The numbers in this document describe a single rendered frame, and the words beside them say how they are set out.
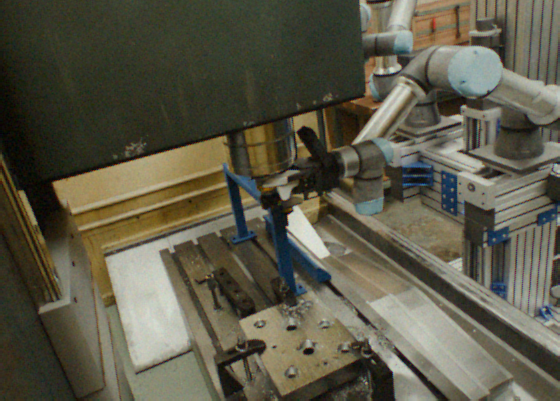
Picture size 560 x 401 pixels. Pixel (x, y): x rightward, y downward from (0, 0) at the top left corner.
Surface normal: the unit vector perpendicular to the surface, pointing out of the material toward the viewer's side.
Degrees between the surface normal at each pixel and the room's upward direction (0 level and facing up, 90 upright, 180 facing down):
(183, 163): 90
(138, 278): 24
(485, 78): 86
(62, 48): 90
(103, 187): 90
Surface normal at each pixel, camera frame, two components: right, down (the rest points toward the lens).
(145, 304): -0.02, -0.69
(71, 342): 0.40, 0.32
